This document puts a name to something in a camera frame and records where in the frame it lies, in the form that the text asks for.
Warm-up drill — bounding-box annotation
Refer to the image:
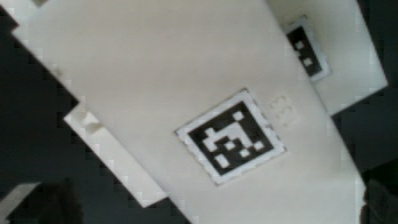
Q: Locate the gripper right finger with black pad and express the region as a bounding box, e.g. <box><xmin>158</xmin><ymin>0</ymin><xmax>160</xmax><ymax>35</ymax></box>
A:
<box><xmin>359</xmin><ymin>169</ymin><xmax>398</xmax><ymax>224</ymax></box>

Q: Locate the white cabinet body box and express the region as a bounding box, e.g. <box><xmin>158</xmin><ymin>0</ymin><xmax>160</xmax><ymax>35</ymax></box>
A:
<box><xmin>0</xmin><ymin>0</ymin><xmax>387</xmax><ymax>204</ymax></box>

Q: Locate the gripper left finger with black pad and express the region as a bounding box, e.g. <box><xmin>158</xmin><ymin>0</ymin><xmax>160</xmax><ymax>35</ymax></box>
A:
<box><xmin>0</xmin><ymin>179</ymin><xmax>83</xmax><ymax>224</ymax></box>

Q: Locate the white cabinet top block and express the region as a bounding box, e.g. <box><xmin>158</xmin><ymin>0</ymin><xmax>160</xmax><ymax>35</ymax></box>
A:
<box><xmin>12</xmin><ymin>0</ymin><xmax>364</xmax><ymax>224</ymax></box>

